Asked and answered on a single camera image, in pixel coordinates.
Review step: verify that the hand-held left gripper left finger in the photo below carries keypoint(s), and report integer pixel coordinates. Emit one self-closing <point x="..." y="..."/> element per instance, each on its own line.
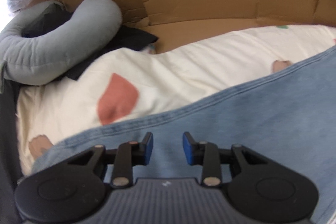
<point x="149" y="148"/>

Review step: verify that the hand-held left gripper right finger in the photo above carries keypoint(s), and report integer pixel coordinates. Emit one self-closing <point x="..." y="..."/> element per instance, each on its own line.
<point x="187" y="148"/>

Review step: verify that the cream bear print blanket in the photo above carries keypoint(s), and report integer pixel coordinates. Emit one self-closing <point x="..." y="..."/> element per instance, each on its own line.
<point x="183" y="69"/>

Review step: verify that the black cloth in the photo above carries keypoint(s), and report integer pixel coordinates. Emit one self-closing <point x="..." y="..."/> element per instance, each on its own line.
<point x="131" y="40"/>

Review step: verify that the grey neck pillow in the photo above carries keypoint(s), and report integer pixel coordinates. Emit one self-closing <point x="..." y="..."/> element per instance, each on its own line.
<point x="52" y="56"/>

